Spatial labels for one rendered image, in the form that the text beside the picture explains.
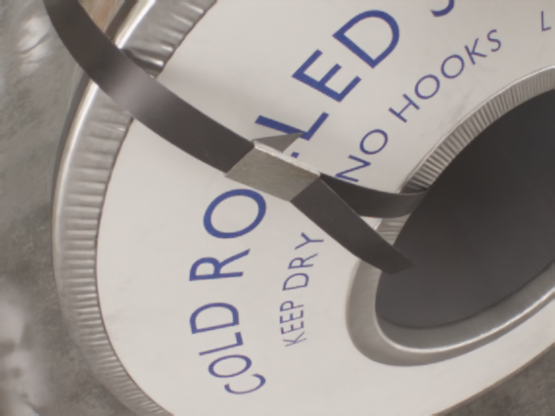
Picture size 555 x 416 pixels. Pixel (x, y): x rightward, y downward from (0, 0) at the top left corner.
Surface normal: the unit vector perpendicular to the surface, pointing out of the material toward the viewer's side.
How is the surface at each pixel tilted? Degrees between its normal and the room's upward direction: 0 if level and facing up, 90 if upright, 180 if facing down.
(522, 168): 41
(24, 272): 0
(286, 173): 96
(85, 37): 48
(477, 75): 90
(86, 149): 93
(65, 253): 87
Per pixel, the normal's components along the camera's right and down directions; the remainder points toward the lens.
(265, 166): 0.13, 0.81
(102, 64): -0.29, 0.30
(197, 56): 0.29, 0.68
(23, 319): -0.24, -0.62
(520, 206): -0.67, -0.35
